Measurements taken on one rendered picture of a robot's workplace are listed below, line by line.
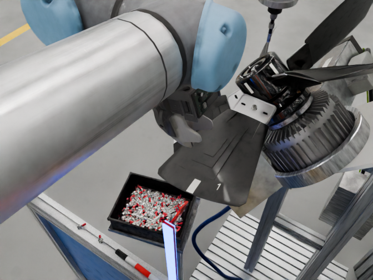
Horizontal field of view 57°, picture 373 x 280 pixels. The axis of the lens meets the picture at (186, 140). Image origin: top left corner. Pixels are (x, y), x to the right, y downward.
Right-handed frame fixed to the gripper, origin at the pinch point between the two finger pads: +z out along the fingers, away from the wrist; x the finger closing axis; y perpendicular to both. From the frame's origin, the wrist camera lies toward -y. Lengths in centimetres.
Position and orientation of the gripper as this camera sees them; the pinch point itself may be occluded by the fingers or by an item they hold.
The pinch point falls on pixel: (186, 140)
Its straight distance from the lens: 62.1
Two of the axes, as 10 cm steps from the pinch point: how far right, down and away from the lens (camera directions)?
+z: 2.5, 7.4, 6.3
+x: 5.6, -6.4, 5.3
